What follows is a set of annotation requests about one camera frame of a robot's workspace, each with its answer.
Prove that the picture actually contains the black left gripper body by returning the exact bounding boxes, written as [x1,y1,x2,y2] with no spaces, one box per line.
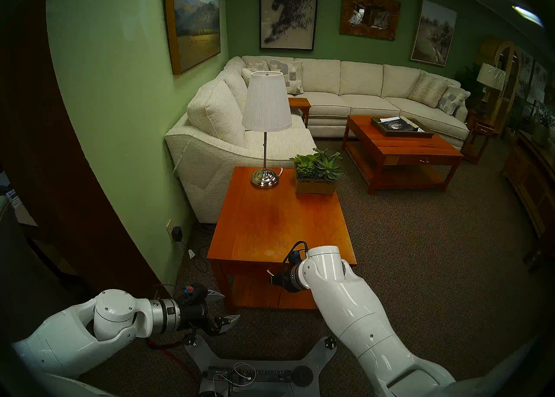
[176,299,222,337]

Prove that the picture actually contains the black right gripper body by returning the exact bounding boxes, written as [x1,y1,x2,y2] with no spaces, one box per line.
[274,265,300,293]

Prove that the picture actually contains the cherry wood end table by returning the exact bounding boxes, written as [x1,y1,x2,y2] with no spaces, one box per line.
[206,166,358,313]

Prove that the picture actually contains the black power strip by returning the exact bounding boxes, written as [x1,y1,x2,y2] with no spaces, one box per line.
[207,367,293,384]

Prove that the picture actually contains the succulents in wooden planter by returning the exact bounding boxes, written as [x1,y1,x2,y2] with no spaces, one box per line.
[289,148,344,195]

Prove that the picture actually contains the small wooden corner table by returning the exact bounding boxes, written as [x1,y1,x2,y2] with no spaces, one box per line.
[288,97,312,129]

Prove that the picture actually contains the table lamp white pleated shade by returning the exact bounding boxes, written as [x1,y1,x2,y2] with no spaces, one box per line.
[242,70,293,190]

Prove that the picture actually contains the dark wooden serving tray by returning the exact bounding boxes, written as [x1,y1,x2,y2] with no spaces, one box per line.
[370,116,435,138]

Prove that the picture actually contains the cherry wood coffee table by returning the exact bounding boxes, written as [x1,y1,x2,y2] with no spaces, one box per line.
[342,115,464,194]

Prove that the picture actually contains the dark hardcover book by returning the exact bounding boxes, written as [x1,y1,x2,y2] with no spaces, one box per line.
[379,117,421,132]

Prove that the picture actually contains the cardboard box white label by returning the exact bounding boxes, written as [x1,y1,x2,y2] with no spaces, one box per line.
[4,188,37,227]

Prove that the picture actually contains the grey patchwork throw pillow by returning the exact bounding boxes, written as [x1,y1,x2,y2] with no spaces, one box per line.
[436,85,471,116]
[269,59,304,96]

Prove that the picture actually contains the cream sectional sofa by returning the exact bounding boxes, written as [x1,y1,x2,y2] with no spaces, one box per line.
[164,55,471,224]

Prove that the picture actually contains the small dark wood side table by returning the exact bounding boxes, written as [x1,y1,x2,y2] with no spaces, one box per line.
[461,112,496,165]

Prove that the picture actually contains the rustic wood framed mirror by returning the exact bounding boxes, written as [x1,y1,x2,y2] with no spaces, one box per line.
[340,0,402,41]

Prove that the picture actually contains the brown wooden sideboard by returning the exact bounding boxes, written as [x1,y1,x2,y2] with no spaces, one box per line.
[501,131,555,237]

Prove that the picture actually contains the black framed horse artwork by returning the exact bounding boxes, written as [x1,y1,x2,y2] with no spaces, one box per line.
[259,0,320,51]

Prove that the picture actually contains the tall dark green houseplant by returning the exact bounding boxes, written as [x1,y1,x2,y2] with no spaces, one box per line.
[455,64,483,108]

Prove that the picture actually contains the framed mountain landscape painting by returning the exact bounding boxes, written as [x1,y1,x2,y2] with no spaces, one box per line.
[164,0,222,75]

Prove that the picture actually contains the arched light wood cabinet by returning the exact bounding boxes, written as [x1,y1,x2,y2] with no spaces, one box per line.
[476,36,523,134]

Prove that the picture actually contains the framed tree landscape painting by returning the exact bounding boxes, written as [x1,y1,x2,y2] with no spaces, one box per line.
[409,0,458,67]

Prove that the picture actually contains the lamp with plastic wrapped shade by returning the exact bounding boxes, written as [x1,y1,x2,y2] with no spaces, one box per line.
[477,63,507,117]

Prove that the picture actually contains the potted green plant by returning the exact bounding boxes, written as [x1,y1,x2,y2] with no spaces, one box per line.
[531,106,555,147]

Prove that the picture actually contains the ceiling light panel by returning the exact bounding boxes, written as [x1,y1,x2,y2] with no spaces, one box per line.
[512,5,545,28]

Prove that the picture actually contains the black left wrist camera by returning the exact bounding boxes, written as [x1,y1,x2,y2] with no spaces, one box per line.
[180,285,209,301]

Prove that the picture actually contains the black power cord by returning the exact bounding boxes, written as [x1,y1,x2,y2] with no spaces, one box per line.
[180,238,211,273]

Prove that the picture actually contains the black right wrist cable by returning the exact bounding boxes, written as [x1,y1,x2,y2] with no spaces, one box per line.
[284,241,309,266]

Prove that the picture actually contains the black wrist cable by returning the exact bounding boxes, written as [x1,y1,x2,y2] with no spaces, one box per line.
[284,241,309,266]
[147,331,198,351]

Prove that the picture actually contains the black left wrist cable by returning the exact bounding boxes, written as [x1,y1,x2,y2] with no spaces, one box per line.
[147,331,198,351]

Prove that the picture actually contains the red cable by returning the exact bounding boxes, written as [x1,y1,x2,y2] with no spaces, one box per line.
[150,344,200,381]

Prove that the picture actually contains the thin white wire loop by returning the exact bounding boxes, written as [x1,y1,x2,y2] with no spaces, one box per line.
[223,361,257,388]

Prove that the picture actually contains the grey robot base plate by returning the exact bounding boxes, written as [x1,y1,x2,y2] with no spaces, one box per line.
[184,335,338,397]

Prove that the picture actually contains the pale framed wall print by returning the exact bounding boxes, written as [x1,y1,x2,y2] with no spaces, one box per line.
[531,61,549,105]
[518,49,536,97]

